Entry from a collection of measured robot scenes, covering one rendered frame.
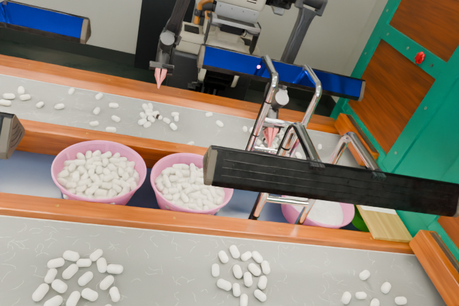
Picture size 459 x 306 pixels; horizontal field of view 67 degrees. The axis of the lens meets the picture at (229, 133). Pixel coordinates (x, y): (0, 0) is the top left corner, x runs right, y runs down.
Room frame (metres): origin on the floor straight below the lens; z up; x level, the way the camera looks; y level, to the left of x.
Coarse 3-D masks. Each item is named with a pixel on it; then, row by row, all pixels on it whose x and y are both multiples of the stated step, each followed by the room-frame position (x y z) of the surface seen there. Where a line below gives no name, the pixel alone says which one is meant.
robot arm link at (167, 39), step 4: (164, 28) 1.45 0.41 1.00; (168, 32) 1.36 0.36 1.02; (172, 32) 1.37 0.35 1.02; (160, 36) 1.41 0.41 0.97; (164, 36) 1.34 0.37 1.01; (168, 36) 1.34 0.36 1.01; (172, 36) 1.35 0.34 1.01; (180, 36) 1.45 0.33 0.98; (160, 40) 1.33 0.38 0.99; (164, 40) 1.32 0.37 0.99; (168, 40) 1.33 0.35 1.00; (172, 40) 1.34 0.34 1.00; (180, 40) 1.46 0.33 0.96; (160, 44) 1.34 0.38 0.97; (164, 44) 1.32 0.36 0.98; (168, 44) 1.32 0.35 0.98; (172, 44) 1.34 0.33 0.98; (176, 44) 1.42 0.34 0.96; (164, 48) 1.34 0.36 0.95; (168, 48) 1.34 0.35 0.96
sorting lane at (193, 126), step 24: (0, 96) 0.97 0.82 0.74; (48, 96) 1.06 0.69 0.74; (72, 96) 1.11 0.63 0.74; (120, 96) 1.22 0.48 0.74; (48, 120) 0.93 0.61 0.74; (72, 120) 0.97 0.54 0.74; (96, 120) 1.01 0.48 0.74; (120, 120) 1.06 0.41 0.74; (192, 120) 1.22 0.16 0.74; (216, 120) 1.28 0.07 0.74; (240, 120) 1.34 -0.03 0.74; (216, 144) 1.11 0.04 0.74; (240, 144) 1.16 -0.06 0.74; (264, 144) 1.21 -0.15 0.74; (336, 144) 1.41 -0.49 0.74
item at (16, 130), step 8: (0, 112) 0.46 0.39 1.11; (0, 120) 0.45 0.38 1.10; (8, 120) 0.45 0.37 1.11; (16, 120) 0.47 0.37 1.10; (0, 128) 0.44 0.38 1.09; (8, 128) 0.44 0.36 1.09; (16, 128) 0.47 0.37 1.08; (24, 128) 0.50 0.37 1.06; (0, 136) 0.43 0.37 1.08; (8, 136) 0.44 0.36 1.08; (16, 136) 0.46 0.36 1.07; (0, 144) 0.43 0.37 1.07; (8, 144) 0.43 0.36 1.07; (16, 144) 0.46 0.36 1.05; (0, 152) 0.42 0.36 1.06; (8, 152) 0.43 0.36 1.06
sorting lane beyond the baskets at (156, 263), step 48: (0, 240) 0.46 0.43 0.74; (48, 240) 0.50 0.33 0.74; (96, 240) 0.54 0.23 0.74; (144, 240) 0.58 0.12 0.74; (192, 240) 0.63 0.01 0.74; (240, 240) 0.68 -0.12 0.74; (0, 288) 0.36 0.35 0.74; (96, 288) 0.43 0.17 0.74; (144, 288) 0.46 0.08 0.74; (192, 288) 0.50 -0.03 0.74; (240, 288) 0.54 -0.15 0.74; (288, 288) 0.58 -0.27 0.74; (336, 288) 0.63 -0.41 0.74; (432, 288) 0.74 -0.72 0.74
